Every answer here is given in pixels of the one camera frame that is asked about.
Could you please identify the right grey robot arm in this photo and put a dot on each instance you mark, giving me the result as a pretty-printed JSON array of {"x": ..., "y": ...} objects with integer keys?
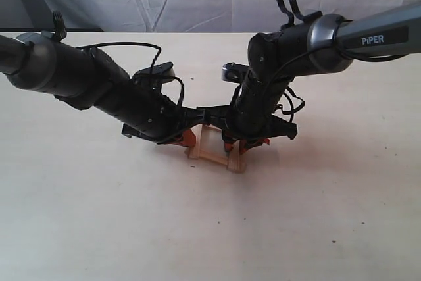
[{"x": 320, "y": 44}]

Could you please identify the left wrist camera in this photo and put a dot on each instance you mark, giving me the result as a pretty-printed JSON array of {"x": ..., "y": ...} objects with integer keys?
[{"x": 163, "y": 72}]

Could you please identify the plain wooden strip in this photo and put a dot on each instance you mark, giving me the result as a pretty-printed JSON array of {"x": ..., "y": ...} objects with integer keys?
[
  {"x": 236, "y": 164},
  {"x": 195, "y": 151}
]

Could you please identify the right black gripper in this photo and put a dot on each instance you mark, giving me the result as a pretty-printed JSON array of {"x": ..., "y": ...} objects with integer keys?
[{"x": 249, "y": 117}]

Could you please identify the wooden strip with holes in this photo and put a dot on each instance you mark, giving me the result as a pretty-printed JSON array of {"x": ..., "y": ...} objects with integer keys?
[
  {"x": 213, "y": 157},
  {"x": 210, "y": 127}
]

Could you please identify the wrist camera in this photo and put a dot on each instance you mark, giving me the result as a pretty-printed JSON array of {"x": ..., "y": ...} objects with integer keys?
[
  {"x": 234, "y": 73},
  {"x": 163, "y": 72}
]

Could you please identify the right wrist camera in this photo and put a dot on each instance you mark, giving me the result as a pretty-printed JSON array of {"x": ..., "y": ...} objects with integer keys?
[{"x": 234, "y": 73}]

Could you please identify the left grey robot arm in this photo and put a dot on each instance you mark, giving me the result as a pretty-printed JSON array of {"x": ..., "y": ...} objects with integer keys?
[{"x": 86, "y": 77}]

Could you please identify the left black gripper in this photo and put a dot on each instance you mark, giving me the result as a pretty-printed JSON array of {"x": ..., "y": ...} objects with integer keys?
[{"x": 149, "y": 115}]

